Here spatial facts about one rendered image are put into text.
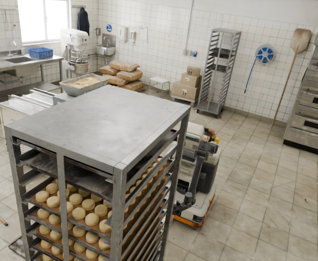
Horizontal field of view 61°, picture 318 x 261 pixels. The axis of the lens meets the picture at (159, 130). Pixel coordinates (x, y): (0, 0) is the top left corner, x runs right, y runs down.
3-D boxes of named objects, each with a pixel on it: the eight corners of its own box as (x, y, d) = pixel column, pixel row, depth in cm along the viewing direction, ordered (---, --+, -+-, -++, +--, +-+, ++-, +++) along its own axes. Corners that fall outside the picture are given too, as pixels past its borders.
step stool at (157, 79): (171, 97, 695) (173, 80, 674) (160, 100, 661) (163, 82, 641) (157, 92, 717) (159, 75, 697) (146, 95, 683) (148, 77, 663)
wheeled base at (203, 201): (170, 180, 371) (172, 165, 359) (215, 197, 350) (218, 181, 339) (148, 210, 314) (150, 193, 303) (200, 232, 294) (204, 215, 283)
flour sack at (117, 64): (106, 68, 675) (107, 61, 668) (115, 64, 711) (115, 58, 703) (132, 73, 654) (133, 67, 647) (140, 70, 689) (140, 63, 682)
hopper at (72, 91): (59, 94, 300) (58, 82, 293) (91, 84, 346) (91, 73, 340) (80, 101, 290) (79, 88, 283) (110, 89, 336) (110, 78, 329)
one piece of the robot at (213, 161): (172, 176, 357) (181, 119, 319) (212, 190, 339) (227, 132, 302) (162, 190, 329) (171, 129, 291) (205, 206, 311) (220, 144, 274)
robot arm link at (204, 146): (211, 141, 211) (199, 138, 214) (206, 158, 210) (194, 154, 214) (216, 145, 253) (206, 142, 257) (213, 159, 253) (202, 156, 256)
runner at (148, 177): (173, 145, 144) (174, 140, 143) (178, 146, 143) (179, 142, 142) (104, 223, 91) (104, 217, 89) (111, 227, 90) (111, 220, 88)
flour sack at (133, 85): (131, 92, 655) (131, 87, 648) (116, 88, 668) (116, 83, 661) (144, 86, 715) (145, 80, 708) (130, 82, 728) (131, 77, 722)
